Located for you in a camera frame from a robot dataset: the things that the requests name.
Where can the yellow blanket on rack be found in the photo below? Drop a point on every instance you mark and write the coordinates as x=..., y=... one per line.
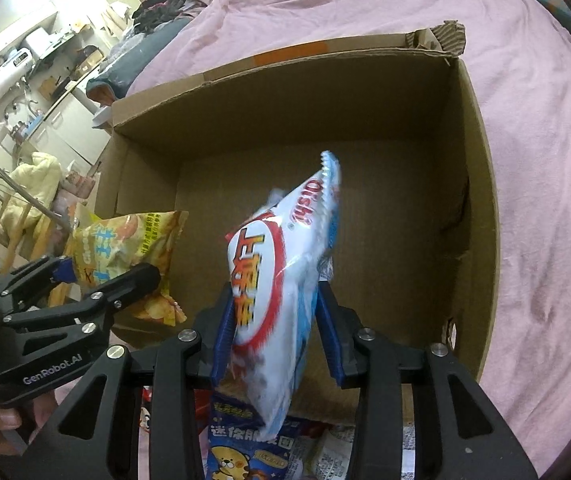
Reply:
x=40, y=178

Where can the white red-edged snack bag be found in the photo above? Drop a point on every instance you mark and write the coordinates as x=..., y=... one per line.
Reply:
x=333, y=454

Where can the grey blue folded bedding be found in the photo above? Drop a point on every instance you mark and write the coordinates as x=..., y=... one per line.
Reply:
x=128, y=59

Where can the pink bed duvet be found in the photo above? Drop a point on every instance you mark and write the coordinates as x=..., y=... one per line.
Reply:
x=519, y=59

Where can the brown cardboard box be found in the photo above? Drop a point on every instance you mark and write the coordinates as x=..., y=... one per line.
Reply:
x=361, y=161

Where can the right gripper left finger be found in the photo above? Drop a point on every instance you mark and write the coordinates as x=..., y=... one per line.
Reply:
x=94, y=433

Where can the white red Oishi snack bag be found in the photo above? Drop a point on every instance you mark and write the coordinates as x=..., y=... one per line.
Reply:
x=277, y=259

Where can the white water heater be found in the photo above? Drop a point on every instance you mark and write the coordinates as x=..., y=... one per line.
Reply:
x=17, y=65

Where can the yellow chips snack bag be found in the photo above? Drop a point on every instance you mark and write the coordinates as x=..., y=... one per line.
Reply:
x=103, y=249

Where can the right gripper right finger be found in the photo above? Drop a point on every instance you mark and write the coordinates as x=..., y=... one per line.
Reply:
x=459, y=434

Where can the white kitchen cabinet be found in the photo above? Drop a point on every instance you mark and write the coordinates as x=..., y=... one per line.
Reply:
x=66, y=133

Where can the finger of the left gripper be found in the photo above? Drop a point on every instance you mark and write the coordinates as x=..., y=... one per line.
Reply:
x=37, y=278
x=114, y=295

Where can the blue mini noodle snack bag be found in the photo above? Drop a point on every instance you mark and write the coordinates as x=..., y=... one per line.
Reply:
x=235, y=452

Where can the person's left hand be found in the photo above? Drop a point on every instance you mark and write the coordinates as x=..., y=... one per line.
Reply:
x=40, y=410

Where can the red milk candy bag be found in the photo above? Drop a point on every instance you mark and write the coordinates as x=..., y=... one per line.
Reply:
x=145, y=409

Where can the pile of dark clothes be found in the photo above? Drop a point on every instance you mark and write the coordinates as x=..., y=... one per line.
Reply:
x=152, y=13

